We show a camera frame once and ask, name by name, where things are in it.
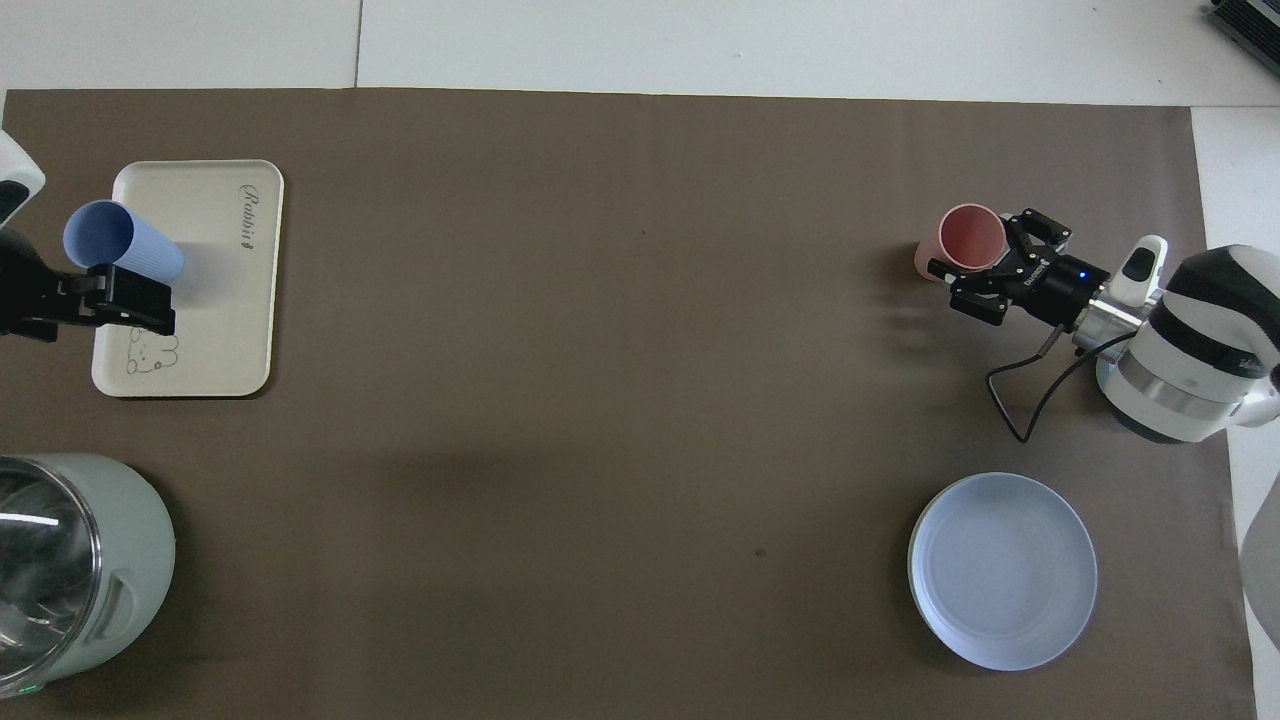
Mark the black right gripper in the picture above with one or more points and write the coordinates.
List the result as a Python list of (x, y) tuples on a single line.
[(1060, 285)]

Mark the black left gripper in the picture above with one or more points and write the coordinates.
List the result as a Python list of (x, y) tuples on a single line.
[(25, 295)]

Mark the pink cup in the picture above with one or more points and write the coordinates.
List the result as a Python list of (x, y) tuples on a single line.
[(970, 235)]

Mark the blue ribbed cup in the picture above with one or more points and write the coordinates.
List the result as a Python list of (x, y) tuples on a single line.
[(100, 232)]

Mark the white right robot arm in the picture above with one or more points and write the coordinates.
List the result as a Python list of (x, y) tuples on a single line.
[(1190, 360)]

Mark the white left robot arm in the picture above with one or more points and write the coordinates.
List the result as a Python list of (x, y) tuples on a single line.
[(15, 170)]

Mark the cream tray with rabbit print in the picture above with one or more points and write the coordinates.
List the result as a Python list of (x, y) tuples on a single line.
[(215, 320)]

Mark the mint green cooking pot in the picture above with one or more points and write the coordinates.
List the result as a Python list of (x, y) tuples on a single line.
[(140, 540)]

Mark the glass pot lid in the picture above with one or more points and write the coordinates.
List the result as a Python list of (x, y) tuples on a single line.
[(40, 560)]

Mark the pale blue plate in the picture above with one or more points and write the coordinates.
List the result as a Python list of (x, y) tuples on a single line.
[(1000, 570)]

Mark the grey ribbed device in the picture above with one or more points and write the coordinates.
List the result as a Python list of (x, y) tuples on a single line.
[(1250, 18)]

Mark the brown paper table mat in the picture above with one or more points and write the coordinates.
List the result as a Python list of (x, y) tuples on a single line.
[(600, 400)]

